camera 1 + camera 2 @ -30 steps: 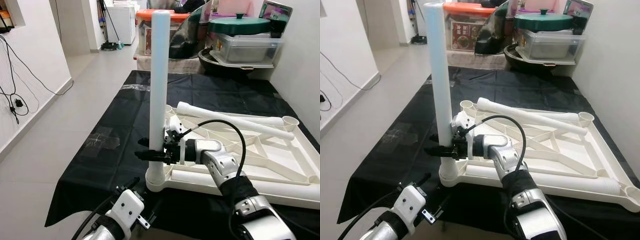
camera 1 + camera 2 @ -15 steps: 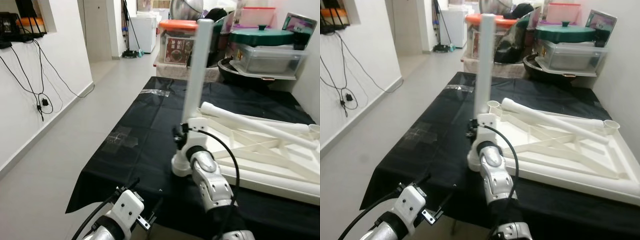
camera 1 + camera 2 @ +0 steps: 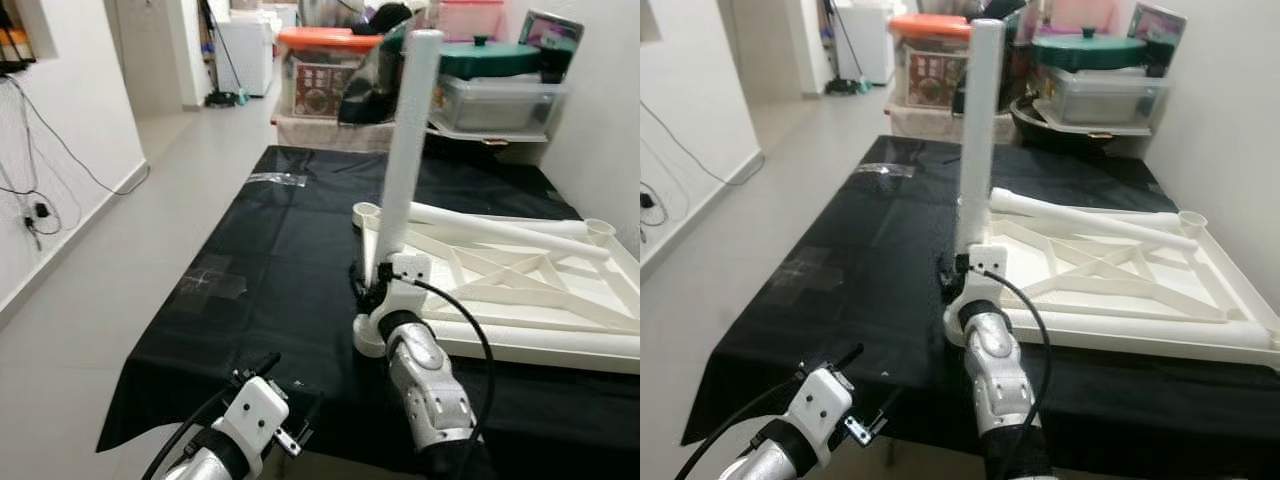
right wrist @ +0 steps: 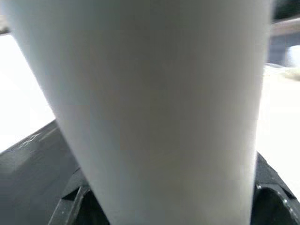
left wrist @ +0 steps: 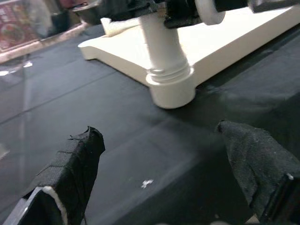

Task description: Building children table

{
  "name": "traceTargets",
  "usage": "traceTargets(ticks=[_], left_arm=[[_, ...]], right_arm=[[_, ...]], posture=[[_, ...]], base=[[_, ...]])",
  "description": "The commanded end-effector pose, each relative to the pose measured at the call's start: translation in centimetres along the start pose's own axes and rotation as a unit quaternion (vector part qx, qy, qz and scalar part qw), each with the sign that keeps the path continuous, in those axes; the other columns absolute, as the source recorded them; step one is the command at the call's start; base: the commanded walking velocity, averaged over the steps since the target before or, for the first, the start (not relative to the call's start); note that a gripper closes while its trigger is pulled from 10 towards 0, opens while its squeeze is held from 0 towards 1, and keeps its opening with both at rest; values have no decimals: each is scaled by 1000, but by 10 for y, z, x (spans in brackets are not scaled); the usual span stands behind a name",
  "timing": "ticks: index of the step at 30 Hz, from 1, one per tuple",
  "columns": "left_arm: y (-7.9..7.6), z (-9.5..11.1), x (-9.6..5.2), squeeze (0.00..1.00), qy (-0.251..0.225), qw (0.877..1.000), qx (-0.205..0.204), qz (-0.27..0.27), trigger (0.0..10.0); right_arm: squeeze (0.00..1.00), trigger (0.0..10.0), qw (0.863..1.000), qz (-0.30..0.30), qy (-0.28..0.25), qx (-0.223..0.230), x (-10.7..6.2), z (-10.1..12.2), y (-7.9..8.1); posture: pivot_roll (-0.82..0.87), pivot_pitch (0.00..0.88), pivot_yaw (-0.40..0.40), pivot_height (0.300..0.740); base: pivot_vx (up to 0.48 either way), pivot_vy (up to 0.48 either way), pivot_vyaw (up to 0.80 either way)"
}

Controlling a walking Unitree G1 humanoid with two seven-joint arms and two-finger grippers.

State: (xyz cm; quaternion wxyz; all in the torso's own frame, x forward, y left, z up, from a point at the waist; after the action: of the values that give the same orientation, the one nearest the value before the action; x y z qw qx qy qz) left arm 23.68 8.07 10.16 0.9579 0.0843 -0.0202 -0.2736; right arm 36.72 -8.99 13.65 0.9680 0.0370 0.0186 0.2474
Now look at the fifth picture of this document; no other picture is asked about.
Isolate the white plastic children table top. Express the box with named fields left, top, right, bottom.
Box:
left=77, top=6, right=300, bottom=110

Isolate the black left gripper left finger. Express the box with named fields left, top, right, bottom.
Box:
left=3, top=126, right=105, bottom=225

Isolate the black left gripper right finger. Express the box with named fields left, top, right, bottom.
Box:
left=215, top=120, right=300, bottom=225

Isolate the clear box with orange lid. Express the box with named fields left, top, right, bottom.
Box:
left=0, top=3, right=42, bottom=52

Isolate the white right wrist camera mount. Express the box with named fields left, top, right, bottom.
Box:
left=195, top=0, right=226, bottom=25

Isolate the black tablecloth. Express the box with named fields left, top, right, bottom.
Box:
left=0, top=23, right=300, bottom=225

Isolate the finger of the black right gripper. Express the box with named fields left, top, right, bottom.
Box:
left=127, top=0, right=168, bottom=18

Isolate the beige patterned cloth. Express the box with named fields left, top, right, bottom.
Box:
left=0, top=23, right=85, bottom=64

